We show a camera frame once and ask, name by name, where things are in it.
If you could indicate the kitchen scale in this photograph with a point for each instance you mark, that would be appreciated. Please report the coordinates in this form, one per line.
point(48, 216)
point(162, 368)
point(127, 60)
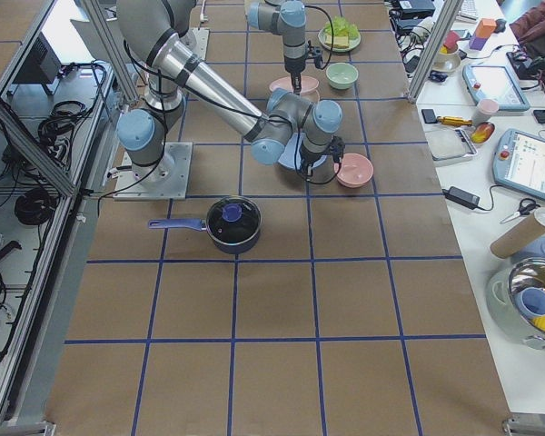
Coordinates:
point(450, 144)

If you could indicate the green plate with food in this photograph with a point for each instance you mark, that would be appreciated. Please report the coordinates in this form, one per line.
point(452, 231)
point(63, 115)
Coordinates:
point(352, 45)

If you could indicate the pink plate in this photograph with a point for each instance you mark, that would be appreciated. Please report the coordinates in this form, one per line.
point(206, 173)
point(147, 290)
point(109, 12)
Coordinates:
point(308, 84)

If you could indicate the aluminium frame post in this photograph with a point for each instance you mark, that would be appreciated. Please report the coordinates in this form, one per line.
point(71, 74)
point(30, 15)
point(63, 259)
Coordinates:
point(442, 26)

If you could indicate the grey pot with handles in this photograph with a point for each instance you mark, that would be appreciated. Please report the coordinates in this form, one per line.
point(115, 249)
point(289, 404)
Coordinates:
point(502, 309)

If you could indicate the near teach pendant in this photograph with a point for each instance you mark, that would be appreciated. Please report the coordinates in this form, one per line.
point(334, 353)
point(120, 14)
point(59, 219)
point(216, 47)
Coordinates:
point(519, 163)

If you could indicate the steel mixing bowl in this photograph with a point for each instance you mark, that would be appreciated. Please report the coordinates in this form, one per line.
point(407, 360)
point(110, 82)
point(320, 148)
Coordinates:
point(529, 273)

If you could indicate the far teach pendant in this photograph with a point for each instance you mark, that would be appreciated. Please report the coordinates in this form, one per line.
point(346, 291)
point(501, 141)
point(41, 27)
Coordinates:
point(495, 82)

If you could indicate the green bowl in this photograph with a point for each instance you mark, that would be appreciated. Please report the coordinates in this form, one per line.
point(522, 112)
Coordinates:
point(341, 76)

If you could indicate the blue cup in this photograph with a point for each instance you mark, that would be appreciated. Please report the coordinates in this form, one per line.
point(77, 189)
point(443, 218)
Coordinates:
point(530, 302)

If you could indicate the white cup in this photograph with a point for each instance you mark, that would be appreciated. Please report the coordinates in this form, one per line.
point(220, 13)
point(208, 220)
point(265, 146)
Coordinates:
point(484, 110)

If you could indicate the toy mango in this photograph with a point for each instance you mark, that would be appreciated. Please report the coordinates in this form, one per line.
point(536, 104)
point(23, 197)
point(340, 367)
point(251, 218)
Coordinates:
point(482, 132)

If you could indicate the scissors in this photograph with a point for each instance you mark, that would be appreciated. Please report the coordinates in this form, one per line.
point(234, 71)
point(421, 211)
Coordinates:
point(526, 207)

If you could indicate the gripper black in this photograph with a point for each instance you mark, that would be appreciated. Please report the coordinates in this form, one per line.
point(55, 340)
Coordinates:
point(294, 66)
point(307, 158)

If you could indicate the lettuce leaf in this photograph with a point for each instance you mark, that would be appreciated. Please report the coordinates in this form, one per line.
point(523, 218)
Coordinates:
point(340, 26)

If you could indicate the teach pendant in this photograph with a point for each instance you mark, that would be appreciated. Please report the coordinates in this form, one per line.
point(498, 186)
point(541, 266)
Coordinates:
point(495, 82)
point(519, 163)

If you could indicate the blue plate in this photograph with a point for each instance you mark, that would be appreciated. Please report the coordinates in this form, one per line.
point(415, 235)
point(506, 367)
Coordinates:
point(291, 154)

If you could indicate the blue saucepan with lid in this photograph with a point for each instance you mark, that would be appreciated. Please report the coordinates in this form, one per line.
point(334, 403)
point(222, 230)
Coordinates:
point(233, 224)

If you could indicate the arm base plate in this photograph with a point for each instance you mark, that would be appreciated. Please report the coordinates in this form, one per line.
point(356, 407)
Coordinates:
point(168, 181)
point(196, 41)

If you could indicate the coloured toy blocks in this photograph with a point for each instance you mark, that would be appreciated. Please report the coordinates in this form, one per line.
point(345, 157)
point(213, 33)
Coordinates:
point(483, 31)

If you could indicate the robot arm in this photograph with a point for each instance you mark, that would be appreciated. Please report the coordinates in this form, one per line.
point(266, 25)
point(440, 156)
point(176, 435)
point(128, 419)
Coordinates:
point(287, 19)
point(153, 30)

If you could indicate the pink bowl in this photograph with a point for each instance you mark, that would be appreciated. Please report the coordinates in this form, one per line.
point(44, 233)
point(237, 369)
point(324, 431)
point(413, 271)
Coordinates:
point(354, 171)

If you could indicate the cream plate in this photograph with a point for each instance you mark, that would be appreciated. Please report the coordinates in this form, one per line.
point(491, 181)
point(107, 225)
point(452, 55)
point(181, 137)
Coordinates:
point(311, 95)

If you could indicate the cardboard tube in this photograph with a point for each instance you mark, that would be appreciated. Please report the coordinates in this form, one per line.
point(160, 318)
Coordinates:
point(520, 235)

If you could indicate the white bowl with fruit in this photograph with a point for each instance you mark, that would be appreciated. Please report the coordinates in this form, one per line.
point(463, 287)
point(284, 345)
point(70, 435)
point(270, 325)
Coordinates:
point(447, 59)

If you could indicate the yellow screwdriver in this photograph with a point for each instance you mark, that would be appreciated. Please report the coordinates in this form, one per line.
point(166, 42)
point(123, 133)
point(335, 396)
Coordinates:
point(454, 121)

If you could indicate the black power adapter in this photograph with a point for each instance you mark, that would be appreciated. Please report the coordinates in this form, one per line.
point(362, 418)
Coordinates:
point(461, 197)

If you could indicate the bread slice on plate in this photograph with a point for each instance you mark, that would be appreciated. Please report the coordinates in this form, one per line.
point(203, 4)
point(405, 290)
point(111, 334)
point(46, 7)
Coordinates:
point(337, 41)

